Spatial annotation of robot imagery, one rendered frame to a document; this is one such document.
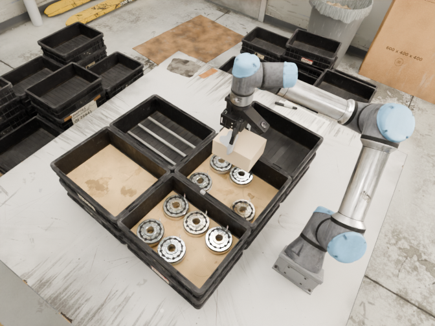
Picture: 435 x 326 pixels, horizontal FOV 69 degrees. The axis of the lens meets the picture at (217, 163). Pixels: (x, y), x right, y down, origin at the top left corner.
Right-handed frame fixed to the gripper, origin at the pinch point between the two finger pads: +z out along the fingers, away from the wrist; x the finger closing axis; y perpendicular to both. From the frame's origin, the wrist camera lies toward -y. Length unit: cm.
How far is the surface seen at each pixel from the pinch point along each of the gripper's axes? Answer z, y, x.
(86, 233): 39, 41, 50
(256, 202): 26.8, -13.2, 2.2
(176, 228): 26.6, 7.0, 30.8
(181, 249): 23.7, -0.9, 37.7
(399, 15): 49, -22, -270
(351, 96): 61, -22, -143
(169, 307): 40, -7, 53
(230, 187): 26.7, -0.5, 2.1
